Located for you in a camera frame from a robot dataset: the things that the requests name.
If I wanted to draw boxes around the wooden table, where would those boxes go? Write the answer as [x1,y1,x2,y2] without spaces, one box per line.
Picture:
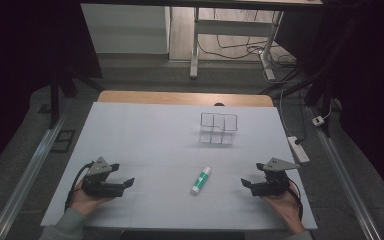
[96,89,275,108]

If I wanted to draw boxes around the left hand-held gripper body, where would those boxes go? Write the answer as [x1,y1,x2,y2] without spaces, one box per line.
[81,156,126,198]

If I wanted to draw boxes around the white table cover sheet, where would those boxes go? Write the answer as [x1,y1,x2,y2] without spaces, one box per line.
[40,101,318,232]

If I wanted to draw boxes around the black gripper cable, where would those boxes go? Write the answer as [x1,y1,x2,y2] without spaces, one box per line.
[285,180,305,222]
[64,161,96,212]

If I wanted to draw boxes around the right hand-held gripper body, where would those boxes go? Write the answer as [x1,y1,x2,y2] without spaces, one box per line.
[250,157,300,198]

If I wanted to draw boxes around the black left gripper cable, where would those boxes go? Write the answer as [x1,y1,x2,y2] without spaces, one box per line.
[64,161,96,212]

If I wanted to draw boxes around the person's right hand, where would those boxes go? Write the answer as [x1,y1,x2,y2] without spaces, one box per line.
[260,181,306,235]

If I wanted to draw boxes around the metal floor rail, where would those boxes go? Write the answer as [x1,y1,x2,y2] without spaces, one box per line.
[307,105,383,240]
[0,111,68,240]

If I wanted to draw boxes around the black stand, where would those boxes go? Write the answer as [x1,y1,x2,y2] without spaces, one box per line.
[47,64,106,130]

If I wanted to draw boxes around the white power strip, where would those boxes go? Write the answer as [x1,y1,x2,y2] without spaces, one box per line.
[286,135,311,165]

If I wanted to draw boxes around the clear acrylic compartment organiser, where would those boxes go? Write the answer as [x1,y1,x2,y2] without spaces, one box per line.
[198,112,240,147]

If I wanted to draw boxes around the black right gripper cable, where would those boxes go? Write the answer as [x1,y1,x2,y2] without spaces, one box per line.
[285,180,305,222]

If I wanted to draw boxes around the person's left hand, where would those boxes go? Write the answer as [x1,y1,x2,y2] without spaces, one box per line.
[69,179,115,217]

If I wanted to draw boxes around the dark floor hatch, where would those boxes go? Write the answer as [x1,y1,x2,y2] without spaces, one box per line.
[50,129,77,154]

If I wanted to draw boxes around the dark curtain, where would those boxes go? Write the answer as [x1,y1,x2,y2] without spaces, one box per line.
[274,0,384,209]
[0,0,104,183]

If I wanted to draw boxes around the black floor cables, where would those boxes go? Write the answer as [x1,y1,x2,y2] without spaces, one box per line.
[197,8,298,84]

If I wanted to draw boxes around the white desk frame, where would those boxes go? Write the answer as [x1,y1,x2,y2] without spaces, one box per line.
[189,6,285,82]

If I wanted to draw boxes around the white cabinet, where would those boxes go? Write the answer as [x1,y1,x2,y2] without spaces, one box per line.
[80,3,172,55]

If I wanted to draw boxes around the white green glue stick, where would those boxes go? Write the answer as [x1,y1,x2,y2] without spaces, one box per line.
[190,166,212,196]

